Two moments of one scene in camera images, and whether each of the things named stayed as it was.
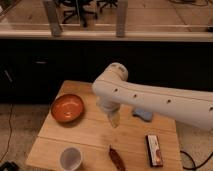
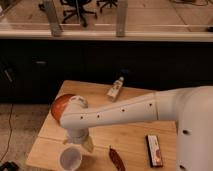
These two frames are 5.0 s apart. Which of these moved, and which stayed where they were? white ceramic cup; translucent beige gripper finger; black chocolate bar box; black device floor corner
Moved: translucent beige gripper finger
Stayed: black chocolate bar box; white ceramic cup; black device floor corner
